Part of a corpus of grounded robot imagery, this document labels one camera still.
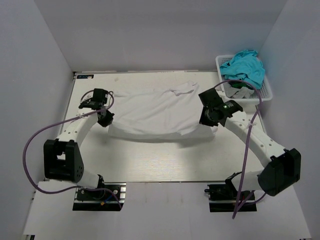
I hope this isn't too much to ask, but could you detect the white t-shirt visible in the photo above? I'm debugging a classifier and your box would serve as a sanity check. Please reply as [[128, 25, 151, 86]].
[[107, 81, 218, 143]]

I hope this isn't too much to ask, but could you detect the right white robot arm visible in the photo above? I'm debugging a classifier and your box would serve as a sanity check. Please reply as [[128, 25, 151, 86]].
[[199, 88, 301, 200]]

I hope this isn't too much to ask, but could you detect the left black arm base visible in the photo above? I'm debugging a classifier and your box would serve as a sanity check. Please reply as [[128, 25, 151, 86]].
[[72, 182, 127, 212]]

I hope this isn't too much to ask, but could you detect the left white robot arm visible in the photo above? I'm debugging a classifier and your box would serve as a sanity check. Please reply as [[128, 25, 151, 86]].
[[43, 88, 114, 200]]

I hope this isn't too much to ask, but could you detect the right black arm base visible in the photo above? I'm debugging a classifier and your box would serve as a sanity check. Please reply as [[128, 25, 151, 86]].
[[204, 183, 257, 213]]

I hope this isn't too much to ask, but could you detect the dark label sticker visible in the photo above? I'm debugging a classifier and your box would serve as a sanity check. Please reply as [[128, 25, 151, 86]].
[[76, 74, 94, 79]]

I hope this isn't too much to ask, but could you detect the grey white cloth in basket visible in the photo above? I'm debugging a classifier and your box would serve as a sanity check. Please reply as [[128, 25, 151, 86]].
[[223, 81, 255, 99]]

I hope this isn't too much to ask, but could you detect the green cloth in basket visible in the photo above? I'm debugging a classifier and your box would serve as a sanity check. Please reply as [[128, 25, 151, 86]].
[[229, 81, 252, 90]]

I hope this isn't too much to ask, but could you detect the white plastic basket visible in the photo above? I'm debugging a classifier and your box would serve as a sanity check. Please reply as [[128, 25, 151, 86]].
[[215, 54, 273, 105]]

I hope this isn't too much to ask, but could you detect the cyan t-shirt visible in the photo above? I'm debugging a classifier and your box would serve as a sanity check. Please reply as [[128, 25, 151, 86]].
[[219, 49, 266, 90]]

